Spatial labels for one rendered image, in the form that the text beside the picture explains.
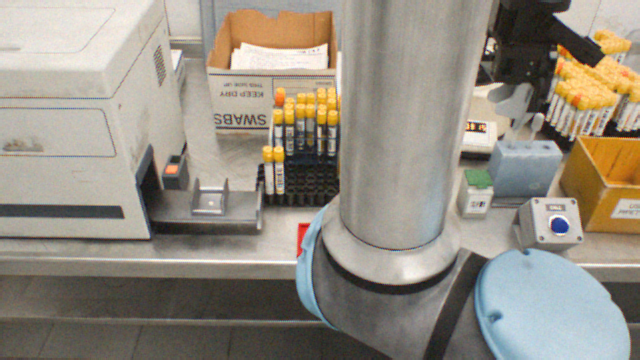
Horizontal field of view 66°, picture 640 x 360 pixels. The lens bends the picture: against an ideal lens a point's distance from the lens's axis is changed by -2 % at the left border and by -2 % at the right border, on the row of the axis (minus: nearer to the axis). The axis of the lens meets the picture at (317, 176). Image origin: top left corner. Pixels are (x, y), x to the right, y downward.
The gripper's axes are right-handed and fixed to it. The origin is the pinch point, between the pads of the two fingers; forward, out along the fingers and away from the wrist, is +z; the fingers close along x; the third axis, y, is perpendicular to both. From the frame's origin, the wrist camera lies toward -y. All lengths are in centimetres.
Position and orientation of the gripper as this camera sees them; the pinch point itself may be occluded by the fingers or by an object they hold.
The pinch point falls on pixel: (519, 121)
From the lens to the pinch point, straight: 84.4
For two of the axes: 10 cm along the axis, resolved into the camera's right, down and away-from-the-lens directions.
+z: -0.2, 7.7, 6.3
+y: -10.0, 0.1, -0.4
